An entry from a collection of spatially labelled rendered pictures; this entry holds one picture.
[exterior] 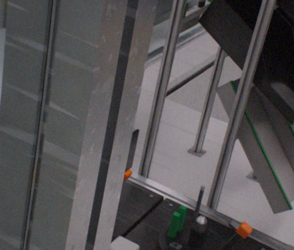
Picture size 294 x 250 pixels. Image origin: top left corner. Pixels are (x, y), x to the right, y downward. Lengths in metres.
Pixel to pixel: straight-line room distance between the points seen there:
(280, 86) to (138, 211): 0.37
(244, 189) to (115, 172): 1.51
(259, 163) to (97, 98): 1.22
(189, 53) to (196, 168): 0.78
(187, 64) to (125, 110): 2.15
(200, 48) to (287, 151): 1.08
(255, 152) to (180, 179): 0.34
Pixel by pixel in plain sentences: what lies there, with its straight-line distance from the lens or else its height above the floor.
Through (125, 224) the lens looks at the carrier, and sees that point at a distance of 1.31.
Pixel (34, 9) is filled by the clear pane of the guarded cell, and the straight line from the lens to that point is 0.17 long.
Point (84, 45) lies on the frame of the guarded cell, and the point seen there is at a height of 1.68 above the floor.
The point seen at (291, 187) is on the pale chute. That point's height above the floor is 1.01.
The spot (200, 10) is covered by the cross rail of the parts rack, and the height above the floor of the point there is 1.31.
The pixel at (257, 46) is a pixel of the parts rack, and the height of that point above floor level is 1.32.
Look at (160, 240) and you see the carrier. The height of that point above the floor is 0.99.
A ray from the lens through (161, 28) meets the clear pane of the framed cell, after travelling 2.29.
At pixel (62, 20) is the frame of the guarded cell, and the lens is 0.18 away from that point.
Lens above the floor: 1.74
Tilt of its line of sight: 28 degrees down
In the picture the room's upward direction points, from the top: 12 degrees clockwise
